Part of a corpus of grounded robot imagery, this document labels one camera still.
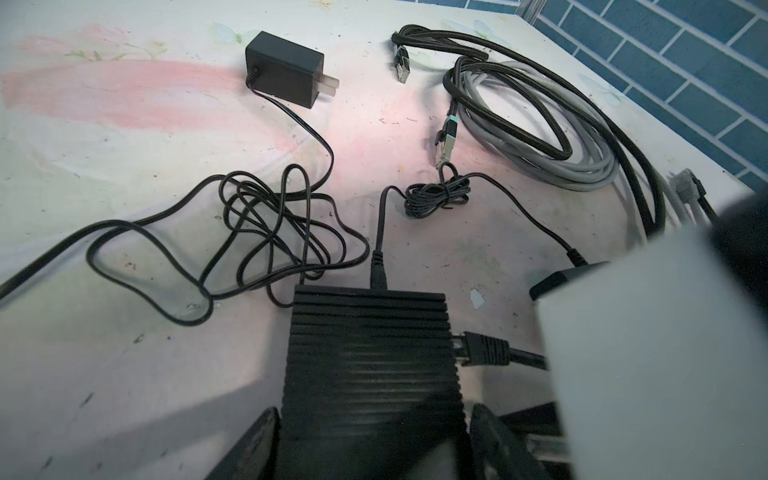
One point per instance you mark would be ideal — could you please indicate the small black power adapter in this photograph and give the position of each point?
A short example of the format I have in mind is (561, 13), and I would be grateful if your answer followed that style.
(421, 200)

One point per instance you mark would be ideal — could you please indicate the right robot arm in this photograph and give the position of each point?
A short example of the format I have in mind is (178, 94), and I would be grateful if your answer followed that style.
(659, 359)

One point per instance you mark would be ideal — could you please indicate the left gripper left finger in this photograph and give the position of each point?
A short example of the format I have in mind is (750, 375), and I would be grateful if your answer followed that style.
(253, 455)

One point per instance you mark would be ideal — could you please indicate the black wall plug adapter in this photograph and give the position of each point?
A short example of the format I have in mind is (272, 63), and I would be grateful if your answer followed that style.
(282, 73)

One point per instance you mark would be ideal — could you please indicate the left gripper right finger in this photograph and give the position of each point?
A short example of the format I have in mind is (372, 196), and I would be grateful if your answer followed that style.
(497, 452)

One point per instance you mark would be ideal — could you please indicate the black network switch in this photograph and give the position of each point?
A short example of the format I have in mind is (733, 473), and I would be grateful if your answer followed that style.
(371, 388)

